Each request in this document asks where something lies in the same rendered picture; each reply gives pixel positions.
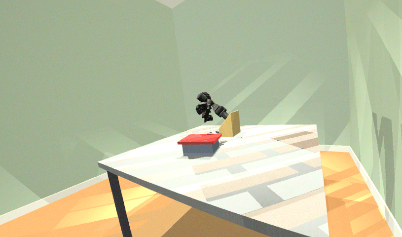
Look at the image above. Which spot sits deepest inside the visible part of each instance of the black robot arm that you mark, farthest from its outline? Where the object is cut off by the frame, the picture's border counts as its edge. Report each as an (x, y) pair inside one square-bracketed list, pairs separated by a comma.
[(219, 110)]

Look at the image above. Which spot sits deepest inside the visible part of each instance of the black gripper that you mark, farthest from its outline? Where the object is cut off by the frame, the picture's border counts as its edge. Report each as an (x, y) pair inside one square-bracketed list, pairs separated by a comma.
[(205, 111)]

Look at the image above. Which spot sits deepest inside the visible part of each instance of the red rectangular lid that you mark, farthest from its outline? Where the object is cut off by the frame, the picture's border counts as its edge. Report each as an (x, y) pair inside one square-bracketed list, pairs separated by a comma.
[(199, 139)]

